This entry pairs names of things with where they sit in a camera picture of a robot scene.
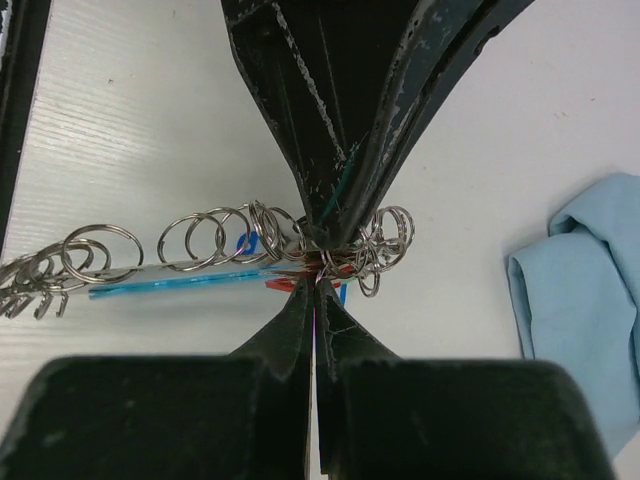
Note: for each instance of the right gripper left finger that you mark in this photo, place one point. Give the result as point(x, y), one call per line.
point(243, 415)

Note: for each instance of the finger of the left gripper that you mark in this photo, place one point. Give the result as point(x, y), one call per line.
point(316, 70)
point(442, 39)

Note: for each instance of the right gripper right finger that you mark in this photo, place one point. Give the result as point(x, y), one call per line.
point(384, 417)

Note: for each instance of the metal key organizer plate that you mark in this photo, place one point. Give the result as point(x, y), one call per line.
point(197, 250)

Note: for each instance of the blue key tag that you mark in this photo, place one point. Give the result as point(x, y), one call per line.
point(248, 243)

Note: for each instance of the light blue cloth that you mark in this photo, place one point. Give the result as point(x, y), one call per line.
point(575, 297)

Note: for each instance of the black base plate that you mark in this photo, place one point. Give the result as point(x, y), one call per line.
point(23, 30)

